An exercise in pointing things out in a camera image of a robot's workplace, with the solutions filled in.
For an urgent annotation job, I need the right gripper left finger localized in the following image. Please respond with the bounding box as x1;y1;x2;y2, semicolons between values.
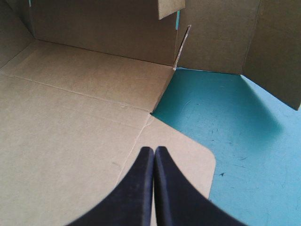
66;146;155;226

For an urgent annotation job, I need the brown cardboard box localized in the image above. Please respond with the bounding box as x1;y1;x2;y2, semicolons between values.
0;0;301;226

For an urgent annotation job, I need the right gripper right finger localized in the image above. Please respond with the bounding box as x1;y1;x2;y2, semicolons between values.
154;146;248;226

